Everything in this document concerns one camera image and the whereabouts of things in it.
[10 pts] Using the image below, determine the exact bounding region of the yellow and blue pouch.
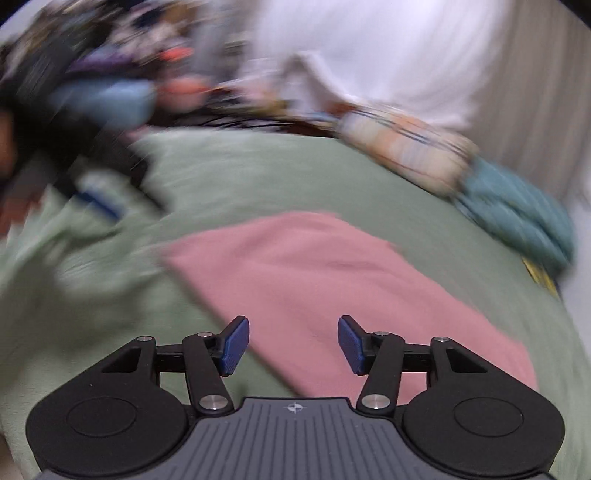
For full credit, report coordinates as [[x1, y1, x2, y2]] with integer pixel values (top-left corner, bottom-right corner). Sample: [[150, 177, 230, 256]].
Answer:
[[522, 256, 561, 298]]

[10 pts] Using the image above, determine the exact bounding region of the white sheer curtain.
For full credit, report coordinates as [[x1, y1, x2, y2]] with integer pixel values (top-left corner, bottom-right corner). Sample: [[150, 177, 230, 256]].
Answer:
[[240, 0, 504, 134]]

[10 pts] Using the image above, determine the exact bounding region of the plaid pillow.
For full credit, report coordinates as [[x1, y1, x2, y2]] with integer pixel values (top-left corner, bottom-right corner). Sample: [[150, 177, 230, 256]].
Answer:
[[337, 104, 481, 199]]

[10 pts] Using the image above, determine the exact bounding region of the purple cloth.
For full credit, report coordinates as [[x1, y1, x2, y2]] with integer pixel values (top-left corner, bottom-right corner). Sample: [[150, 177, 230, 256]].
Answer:
[[69, 52, 149, 78]]

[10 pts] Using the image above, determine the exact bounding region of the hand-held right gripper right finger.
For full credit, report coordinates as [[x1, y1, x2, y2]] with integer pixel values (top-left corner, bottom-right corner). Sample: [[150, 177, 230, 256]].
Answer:
[[338, 315, 490, 413]]

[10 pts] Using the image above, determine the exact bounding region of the pink sweatshirt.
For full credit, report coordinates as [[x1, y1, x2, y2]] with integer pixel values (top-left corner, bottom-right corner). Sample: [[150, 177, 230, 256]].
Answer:
[[161, 211, 540, 398]]

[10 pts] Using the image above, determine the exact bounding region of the green fleece blanket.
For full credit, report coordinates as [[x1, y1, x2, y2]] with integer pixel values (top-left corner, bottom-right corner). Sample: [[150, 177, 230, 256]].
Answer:
[[0, 129, 591, 480]]

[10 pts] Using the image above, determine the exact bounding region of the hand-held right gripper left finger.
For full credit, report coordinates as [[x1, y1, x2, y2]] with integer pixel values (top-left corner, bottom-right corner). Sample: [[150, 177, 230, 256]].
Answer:
[[99, 315, 250, 413]]

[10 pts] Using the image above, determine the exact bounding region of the teal floral folded quilt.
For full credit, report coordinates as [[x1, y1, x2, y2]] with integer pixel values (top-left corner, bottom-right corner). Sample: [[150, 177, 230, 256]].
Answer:
[[455, 157, 575, 278]]

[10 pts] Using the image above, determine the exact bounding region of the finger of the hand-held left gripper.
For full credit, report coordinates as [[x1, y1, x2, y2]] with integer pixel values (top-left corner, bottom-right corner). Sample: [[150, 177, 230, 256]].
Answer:
[[74, 172, 167, 221]]

